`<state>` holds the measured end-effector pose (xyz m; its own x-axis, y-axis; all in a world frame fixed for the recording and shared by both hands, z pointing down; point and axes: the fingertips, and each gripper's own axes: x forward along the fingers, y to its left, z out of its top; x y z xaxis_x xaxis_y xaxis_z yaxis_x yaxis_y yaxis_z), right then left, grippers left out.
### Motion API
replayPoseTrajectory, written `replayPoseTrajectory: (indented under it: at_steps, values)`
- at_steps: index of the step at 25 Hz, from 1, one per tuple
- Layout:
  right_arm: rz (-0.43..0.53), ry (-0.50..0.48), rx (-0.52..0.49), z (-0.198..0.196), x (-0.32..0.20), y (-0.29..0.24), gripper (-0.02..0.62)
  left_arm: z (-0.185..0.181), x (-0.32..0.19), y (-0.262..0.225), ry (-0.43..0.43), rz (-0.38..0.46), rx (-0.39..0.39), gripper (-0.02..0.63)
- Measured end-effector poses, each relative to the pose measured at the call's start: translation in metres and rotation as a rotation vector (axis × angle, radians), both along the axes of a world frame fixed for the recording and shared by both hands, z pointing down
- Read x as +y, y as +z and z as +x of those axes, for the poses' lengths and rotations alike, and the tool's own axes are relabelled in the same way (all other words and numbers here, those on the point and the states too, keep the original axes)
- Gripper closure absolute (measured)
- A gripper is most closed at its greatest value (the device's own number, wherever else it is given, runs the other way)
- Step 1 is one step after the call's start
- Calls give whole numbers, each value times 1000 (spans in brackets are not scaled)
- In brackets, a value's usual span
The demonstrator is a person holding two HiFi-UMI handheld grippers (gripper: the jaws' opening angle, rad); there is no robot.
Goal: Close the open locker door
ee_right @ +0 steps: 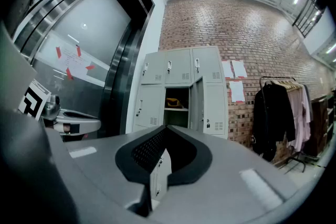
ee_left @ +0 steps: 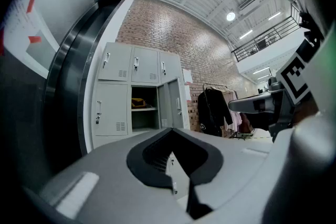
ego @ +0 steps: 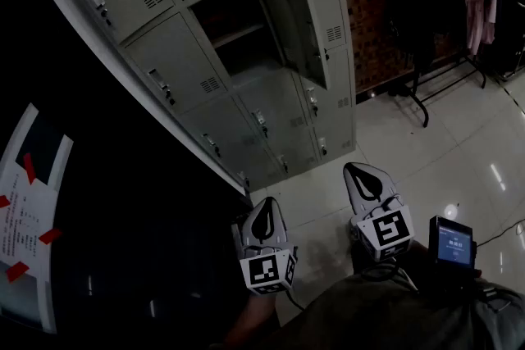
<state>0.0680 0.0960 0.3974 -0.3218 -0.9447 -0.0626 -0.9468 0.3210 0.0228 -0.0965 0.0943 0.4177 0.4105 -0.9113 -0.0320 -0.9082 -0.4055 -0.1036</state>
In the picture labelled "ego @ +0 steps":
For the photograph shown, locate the black floor cable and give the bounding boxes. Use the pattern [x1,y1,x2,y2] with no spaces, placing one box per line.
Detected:
[475,216,525,249]

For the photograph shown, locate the person's right forearm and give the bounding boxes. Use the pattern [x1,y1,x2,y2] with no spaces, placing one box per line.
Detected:
[404,239,436,280]

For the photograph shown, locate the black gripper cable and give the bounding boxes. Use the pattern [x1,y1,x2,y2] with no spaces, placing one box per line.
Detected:
[282,287,307,311]

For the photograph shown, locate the grey metal locker door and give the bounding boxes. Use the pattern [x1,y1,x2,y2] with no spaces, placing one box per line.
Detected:
[250,0,331,91]

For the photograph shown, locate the pink hanging garment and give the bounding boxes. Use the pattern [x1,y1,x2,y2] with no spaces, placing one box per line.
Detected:
[459,0,500,57]

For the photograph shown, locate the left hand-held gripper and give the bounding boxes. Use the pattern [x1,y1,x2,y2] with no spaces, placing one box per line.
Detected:
[231,197,298,296]

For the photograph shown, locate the white paper notice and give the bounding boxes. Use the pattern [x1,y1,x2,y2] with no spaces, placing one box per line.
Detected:
[0,170,59,280]

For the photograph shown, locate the person's left forearm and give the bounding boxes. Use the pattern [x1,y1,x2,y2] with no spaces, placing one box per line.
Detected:
[223,290,282,350]

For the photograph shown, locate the person's grey clothing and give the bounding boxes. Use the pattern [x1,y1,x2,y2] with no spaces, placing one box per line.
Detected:
[266,269,525,350]

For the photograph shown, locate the black wrist-mounted screen device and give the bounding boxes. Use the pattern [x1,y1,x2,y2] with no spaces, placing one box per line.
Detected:
[428,215,478,272]

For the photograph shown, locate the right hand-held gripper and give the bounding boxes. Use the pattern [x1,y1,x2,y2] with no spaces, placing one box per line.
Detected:
[343,162,413,262]

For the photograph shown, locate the grey metal locker cabinet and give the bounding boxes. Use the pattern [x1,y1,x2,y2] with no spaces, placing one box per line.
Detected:
[60,0,357,193]

